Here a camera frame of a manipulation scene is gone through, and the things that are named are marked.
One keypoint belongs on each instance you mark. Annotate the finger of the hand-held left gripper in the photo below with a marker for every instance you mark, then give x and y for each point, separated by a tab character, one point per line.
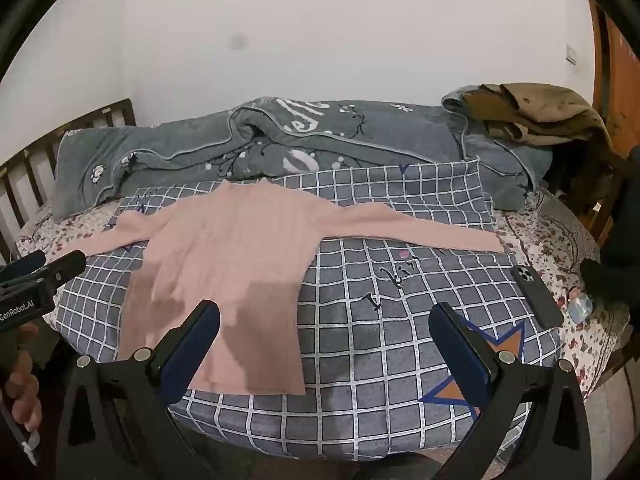
65	266
25	264

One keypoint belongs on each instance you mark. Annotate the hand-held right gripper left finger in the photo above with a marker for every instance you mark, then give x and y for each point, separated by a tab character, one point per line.
192	345

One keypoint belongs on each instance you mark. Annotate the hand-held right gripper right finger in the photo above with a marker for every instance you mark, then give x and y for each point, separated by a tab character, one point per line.
460	360

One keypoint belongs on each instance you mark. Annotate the pink ribbed sweater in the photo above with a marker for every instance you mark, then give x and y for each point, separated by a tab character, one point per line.
225	260

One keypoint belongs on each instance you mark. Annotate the brown clothes pile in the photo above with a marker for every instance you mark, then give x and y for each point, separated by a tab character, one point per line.
545	115

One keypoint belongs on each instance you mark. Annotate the person's left hand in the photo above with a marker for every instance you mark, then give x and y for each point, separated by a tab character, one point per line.
22	385

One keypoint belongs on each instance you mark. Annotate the grey checked blanket with stars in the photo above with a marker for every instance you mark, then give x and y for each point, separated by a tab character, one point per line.
380	350

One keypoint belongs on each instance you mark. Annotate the black smartphone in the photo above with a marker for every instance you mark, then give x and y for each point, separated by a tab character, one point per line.
537	295

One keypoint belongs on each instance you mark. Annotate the dark wooden headboard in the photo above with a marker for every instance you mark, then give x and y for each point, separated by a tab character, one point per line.
30	160

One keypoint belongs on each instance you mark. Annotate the small clear plastic packet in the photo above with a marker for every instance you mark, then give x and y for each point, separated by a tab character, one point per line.
581	307

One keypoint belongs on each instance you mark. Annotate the floral bed sheet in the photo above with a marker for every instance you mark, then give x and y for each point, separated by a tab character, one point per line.
550	240

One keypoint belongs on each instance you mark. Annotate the grey-green printed quilt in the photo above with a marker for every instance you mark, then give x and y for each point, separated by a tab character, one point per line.
200	145

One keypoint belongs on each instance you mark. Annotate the dark wooden footboard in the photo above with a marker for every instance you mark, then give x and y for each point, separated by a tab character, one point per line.
585	185

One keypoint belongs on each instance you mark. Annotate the wooden furniture edge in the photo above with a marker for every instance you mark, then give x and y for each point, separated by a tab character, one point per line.
622	85

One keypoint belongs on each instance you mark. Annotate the white wall switch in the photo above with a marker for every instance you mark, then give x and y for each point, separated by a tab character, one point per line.
571	54

